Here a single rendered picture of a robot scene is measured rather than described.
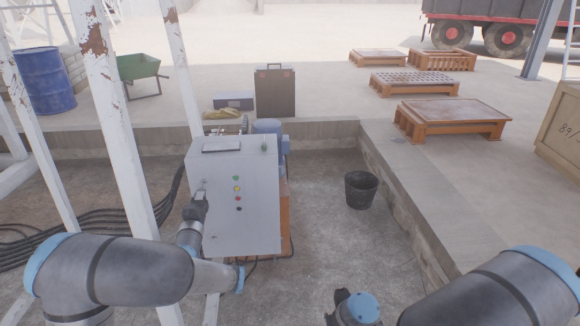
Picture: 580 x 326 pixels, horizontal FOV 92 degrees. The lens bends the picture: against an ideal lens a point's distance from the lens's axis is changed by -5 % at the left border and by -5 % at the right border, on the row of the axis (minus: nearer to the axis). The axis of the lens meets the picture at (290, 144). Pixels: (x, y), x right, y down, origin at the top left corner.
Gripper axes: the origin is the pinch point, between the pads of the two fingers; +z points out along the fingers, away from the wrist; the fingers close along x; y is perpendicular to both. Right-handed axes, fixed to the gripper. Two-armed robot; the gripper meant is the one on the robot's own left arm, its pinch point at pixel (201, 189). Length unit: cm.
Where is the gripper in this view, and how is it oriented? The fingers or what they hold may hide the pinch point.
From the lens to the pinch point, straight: 131.9
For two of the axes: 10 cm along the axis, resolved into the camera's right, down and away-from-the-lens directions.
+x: 10.0, -0.4, 0.6
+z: -0.7, -4.7, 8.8
